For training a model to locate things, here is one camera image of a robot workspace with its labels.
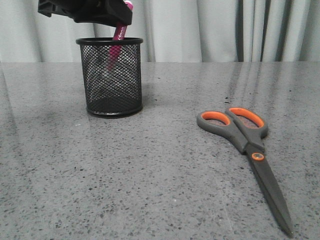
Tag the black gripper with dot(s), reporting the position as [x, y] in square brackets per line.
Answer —
[104, 12]

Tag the grey curtain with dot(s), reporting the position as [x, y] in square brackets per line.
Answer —
[173, 31]

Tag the pink marker pen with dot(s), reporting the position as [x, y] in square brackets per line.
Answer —
[120, 32]

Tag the grey orange scissors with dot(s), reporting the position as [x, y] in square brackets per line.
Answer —
[246, 131]

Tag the black mesh pen cup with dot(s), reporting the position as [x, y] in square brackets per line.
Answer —
[111, 72]

